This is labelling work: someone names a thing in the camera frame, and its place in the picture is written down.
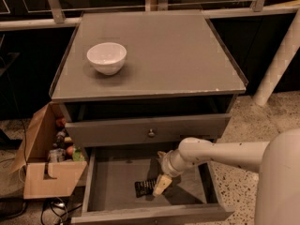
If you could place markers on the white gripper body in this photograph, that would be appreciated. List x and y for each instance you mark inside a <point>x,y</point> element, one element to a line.
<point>168,165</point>

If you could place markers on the black rxbar chocolate bar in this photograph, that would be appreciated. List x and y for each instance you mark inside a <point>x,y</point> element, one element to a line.
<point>146,187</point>

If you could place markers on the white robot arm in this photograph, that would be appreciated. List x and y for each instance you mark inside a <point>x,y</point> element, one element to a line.
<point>276,162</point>

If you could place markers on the metal drawer knob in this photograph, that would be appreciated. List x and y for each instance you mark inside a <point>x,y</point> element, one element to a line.
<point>151,133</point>

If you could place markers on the grey top drawer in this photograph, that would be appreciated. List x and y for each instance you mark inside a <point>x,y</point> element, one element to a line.
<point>135,131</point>

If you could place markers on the grey open middle drawer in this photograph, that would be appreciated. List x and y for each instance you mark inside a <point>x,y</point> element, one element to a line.
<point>110,196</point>

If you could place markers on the grey drawer cabinet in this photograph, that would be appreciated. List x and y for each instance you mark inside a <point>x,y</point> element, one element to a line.
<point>176,65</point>

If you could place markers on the green packet in box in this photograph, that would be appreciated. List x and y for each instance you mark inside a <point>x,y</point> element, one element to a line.
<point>78,155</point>

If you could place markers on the red apple in box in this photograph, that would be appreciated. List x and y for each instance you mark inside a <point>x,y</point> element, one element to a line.
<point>70,150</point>

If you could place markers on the dark bottle in box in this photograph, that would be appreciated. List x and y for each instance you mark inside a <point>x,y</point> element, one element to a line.
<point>60,138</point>

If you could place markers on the clear jar in box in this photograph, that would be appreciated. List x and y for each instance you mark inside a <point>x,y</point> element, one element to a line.
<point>57,155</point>

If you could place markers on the white ceramic bowl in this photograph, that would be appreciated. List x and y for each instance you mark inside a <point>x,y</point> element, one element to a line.
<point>107,58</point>

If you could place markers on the open cardboard box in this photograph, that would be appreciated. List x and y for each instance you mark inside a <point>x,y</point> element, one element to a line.
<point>43,179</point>

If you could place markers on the metal railing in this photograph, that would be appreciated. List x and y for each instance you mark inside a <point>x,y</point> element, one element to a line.
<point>38,14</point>

